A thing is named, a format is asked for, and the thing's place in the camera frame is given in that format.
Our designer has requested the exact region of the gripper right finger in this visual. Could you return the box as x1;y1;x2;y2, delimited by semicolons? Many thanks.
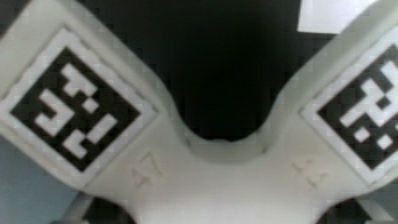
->
322;198;398;224

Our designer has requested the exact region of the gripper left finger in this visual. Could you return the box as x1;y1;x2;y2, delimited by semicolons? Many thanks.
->
61;194;137;224

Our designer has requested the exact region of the white cross-shaped table base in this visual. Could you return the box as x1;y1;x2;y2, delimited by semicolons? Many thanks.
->
0;0;398;224

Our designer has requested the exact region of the white marker sheet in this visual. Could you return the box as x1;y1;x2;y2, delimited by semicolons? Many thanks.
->
297;0;379;34

